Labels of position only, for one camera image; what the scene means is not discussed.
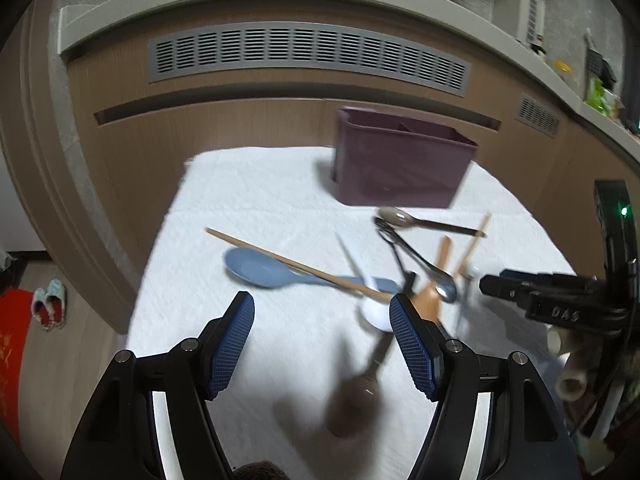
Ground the white textured cloth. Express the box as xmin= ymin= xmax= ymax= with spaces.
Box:
xmin=124 ymin=145 xmax=584 ymax=480

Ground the grey stone countertop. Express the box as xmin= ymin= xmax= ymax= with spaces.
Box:
xmin=56 ymin=0 xmax=639 ymax=159

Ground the small white spoon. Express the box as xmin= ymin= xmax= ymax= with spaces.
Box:
xmin=458 ymin=263 xmax=480 ymax=320

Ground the black camera box green light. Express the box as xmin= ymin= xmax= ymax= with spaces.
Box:
xmin=593 ymin=180 xmax=638 ymax=286

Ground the gloved right hand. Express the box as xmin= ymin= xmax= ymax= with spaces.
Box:
xmin=547 ymin=326 xmax=600 ymax=402

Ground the blue plastic spoon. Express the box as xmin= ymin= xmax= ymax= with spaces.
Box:
xmin=223 ymin=246 xmax=402 ymax=295

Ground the red floor mat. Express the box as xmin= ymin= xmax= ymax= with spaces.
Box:
xmin=0 ymin=288 xmax=32 ymax=445

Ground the translucent brown plastic spoon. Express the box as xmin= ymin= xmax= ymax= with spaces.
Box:
xmin=378 ymin=207 xmax=486 ymax=237

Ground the pair of slippers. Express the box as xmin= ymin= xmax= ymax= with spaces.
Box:
xmin=30 ymin=278 xmax=67 ymax=332

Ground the metal shovel-shaped spoon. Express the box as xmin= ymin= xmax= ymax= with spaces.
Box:
xmin=336 ymin=232 xmax=371 ymax=287

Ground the black metal smiley spoon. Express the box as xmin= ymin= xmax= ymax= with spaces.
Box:
xmin=373 ymin=217 xmax=458 ymax=304

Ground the maroon plastic utensil holder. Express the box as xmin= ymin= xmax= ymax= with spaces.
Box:
xmin=331 ymin=106 xmax=477 ymax=208

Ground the small grey vent grille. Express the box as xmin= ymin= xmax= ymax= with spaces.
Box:
xmin=514 ymin=93 xmax=561 ymax=138

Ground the brown wooden spoon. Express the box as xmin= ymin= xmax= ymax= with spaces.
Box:
xmin=412 ymin=236 xmax=452 ymax=323

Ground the wooden chopstick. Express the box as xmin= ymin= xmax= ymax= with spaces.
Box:
xmin=454 ymin=212 xmax=492 ymax=278
xmin=205 ymin=228 xmax=392 ymax=302

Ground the large grey vent grille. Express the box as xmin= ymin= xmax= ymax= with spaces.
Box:
xmin=146 ymin=21 xmax=472 ymax=96

